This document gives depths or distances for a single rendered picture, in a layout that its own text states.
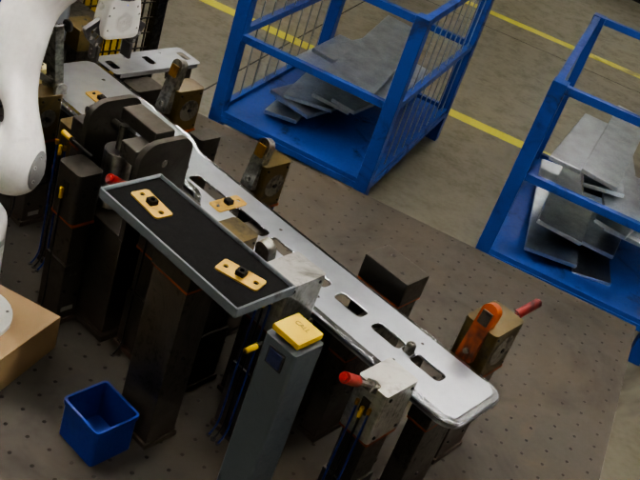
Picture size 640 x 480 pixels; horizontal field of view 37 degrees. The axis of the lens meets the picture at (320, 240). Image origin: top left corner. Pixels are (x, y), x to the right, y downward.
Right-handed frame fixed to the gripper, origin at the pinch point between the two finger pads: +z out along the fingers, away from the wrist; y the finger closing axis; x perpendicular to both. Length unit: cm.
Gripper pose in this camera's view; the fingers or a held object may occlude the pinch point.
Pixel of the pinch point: (110, 54)
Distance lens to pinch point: 231.5
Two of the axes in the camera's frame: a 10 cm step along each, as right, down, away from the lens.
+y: 6.6, -2.4, 7.2
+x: -7.0, -5.5, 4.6
